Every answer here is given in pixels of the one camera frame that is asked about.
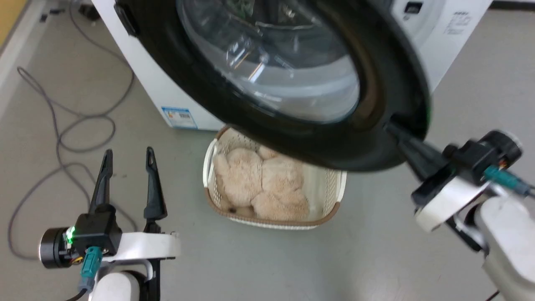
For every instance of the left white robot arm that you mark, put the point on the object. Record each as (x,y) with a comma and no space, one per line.
(117,288)

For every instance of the blue white energy label sticker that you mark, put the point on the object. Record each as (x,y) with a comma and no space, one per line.
(179,118)

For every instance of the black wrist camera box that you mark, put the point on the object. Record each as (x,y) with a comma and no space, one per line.
(96,230)
(480,159)

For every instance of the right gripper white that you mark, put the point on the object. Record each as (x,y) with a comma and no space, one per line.
(449,200)

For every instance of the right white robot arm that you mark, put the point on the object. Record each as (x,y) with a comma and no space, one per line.
(510,238)

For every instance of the black plug on floor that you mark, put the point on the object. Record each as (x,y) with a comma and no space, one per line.
(89,10)

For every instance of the black round glass washer door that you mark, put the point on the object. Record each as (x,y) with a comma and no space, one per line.
(200,96)

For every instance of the white woven laundry basket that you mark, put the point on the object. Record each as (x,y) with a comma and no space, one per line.
(327,192)

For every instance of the right black wrist camera box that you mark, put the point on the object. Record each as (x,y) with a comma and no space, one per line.
(480,159)

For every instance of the beige plush toy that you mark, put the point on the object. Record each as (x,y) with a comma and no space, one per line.
(250,175)

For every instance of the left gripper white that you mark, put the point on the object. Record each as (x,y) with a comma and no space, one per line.
(146,246)

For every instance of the left black wrist camera box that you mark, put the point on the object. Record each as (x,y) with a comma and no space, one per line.
(96,230)

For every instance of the white washing machine body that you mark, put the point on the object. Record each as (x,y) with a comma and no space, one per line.
(146,75)

